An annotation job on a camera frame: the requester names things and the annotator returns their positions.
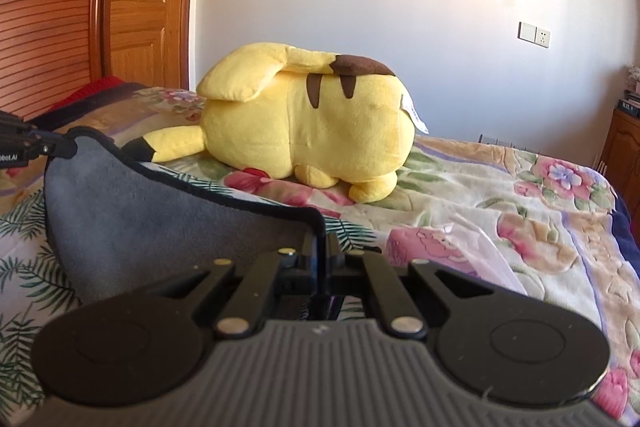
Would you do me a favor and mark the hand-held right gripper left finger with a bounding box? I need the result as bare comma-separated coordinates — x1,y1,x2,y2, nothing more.
165,247,319,339

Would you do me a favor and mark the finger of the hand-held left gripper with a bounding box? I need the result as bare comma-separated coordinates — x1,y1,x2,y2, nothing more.
22,126,79,158

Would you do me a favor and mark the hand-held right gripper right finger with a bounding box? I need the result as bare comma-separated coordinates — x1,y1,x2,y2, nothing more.
326,248,493,339

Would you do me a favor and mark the grey towel with black edge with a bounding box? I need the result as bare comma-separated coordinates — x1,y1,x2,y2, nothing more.
43,127,387,309

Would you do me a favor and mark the red cloth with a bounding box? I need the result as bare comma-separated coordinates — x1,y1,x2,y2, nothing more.
49,76,132,112

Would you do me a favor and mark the clear plastic sheet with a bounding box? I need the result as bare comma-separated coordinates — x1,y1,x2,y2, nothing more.
440,212,528,298

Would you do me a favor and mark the yellow plush toy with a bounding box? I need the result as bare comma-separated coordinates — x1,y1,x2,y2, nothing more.
121,40,431,204

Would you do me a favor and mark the floral bed blanket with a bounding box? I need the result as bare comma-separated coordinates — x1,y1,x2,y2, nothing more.
0,84,640,427

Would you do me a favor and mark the white radiator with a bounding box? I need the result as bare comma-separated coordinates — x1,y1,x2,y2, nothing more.
478,134,545,154

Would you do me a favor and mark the dark blue bed sheet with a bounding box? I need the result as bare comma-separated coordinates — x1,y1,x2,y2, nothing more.
611,192,640,273

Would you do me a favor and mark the wooden cabinet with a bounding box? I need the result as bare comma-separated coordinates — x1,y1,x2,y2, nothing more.
598,108,640,208

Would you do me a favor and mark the stack of books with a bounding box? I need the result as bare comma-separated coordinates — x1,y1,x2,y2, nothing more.
618,88,640,114

